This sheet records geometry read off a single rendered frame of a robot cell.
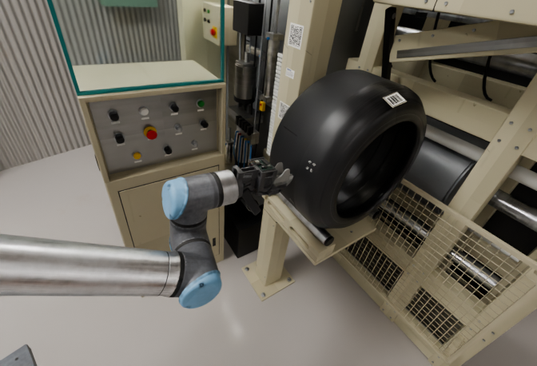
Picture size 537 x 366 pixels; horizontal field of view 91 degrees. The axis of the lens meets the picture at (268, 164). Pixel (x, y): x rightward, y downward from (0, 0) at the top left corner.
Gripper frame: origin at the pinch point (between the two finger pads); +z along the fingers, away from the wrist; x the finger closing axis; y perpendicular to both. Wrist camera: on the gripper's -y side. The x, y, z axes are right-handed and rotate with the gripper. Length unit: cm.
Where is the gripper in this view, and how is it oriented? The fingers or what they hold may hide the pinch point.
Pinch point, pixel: (288, 178)
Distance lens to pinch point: 82.3
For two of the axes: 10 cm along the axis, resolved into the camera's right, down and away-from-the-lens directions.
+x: -5.5, -5.2, 6.6
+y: 1.9, -8.4, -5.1
